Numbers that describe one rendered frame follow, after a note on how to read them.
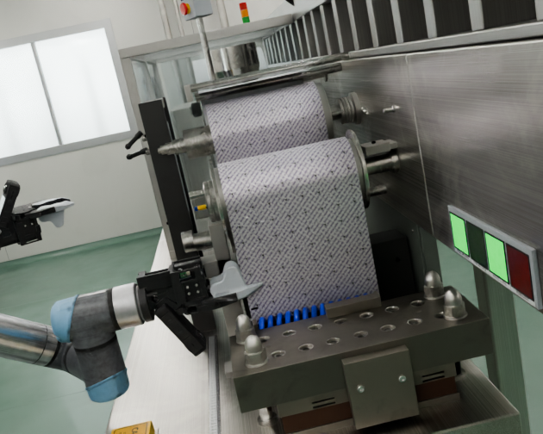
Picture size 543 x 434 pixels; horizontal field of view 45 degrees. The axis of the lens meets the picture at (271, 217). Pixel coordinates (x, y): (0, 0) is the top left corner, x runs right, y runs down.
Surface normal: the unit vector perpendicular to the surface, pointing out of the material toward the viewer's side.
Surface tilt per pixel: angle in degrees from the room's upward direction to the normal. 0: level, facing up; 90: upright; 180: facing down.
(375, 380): 90
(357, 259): 90
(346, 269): 90
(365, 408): 90
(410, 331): 0
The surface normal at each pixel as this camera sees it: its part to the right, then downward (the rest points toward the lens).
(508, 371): 0.10, 0.22
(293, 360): -0.20, -0.95
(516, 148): -0.98, 0.22
